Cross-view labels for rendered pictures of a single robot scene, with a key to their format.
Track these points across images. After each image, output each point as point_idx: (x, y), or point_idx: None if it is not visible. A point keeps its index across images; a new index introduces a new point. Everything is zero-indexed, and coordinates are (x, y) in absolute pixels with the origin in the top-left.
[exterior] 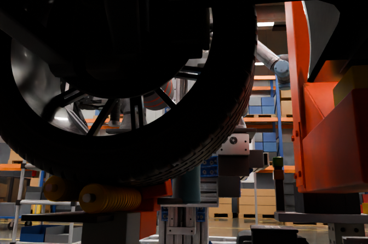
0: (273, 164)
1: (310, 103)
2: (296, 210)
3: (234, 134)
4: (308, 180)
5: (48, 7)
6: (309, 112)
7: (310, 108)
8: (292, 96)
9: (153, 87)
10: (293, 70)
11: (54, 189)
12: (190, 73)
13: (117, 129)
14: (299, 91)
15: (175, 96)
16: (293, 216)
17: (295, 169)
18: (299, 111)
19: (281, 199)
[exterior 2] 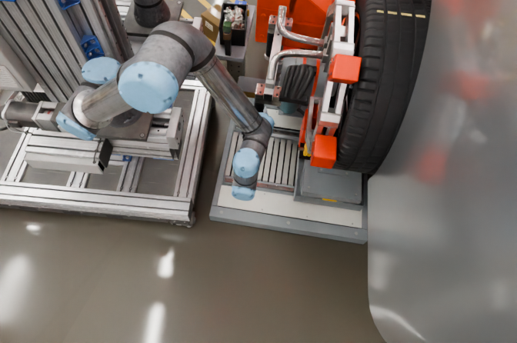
0: (230, 31)
1: (313, 8)
2: (223, 44)
3: (199, 28)
4: (295, 43)
5: None
6: (307, 11)
7: (311, 10)
8: None
9: None
10: None
11: None
12: None
13: (149, 126)
14: None
15: (109, 24)
16: (245, 53)
17: (258, 31)
18: (289, 5)
19: (231, 48)
